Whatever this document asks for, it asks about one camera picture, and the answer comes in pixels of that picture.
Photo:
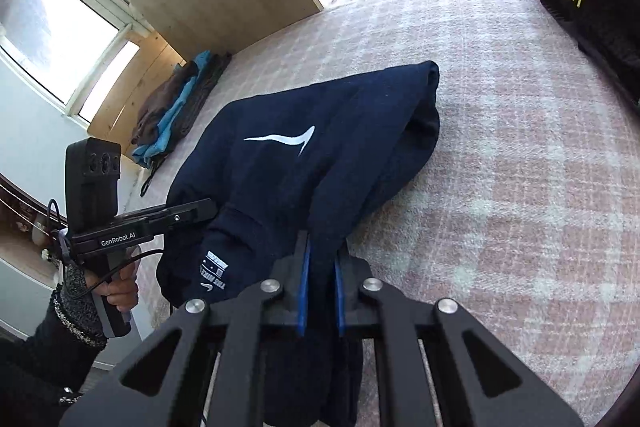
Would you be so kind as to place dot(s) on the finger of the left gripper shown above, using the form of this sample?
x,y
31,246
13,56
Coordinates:
x,y
161,218

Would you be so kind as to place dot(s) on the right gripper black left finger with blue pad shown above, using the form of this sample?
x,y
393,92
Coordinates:
x,y
205,364

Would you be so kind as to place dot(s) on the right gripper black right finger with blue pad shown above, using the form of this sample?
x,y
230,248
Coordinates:
x,y
435,363

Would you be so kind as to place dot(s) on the navy blue sweatshirt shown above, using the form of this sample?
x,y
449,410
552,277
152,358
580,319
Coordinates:
x,y
312,161

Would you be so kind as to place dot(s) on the person's dark sleeve forearm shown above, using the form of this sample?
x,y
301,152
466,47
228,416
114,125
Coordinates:
x,y
41,376

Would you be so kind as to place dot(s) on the person's left hand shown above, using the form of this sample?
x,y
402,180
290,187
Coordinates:
x,y
121,291

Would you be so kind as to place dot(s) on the teal folded garment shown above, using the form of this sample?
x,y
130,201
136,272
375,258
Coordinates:
x,y
144,154

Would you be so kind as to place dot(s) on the brown folded garment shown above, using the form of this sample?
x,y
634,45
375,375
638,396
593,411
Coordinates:
x,y
156,106

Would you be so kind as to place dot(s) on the pine plank panel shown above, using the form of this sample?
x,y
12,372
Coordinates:
x,y
150,67

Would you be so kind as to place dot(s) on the dark grey folded garment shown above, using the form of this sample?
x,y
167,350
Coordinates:
x,y
186,118

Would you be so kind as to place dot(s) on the pink plaid cloth mat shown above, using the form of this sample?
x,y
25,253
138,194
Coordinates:
x,y
528,211

